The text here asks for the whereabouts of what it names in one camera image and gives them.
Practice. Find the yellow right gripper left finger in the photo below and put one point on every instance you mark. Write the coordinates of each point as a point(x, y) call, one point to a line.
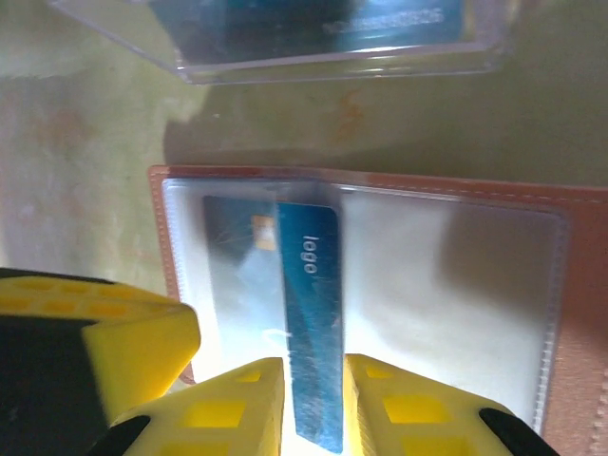
point(214, 418)

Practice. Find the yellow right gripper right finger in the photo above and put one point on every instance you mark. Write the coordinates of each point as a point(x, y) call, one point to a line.
point(413, 418)

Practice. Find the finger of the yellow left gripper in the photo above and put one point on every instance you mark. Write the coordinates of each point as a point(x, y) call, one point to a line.
point(138, 351)
point(62, 286)

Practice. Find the blue VIP credit card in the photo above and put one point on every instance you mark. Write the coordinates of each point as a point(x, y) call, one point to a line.
point(380, 28)
point(309, 309)

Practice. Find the pink leather card holder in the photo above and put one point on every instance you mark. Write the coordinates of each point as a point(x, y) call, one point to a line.
point(584, 285)

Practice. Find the clear plastic box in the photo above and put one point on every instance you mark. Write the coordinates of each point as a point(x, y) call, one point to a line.
point(266, 71)

